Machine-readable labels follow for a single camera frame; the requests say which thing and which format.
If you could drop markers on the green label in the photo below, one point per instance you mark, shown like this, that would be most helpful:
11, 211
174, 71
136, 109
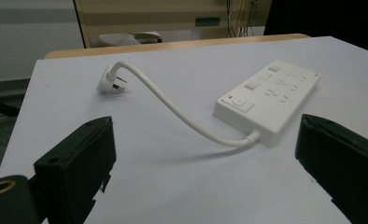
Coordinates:
207, 21

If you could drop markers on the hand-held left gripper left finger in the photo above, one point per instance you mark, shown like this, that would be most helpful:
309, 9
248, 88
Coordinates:
74, 168

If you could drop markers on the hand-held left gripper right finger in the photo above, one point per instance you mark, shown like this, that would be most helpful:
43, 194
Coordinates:
344, 165

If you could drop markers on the dark curtain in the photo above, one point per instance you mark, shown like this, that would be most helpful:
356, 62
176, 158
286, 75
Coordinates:
331, 21

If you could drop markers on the beige wooden cabinet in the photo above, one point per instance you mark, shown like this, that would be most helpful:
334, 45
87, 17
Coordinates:
160, 15

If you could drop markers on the white cloth bundle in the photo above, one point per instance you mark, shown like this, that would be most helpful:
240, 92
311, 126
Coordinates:
126, 39

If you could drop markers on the white power strip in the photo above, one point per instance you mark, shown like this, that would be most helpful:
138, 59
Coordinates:
275, 105

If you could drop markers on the white power plug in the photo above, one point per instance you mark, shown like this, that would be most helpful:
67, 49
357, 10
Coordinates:
106, 83

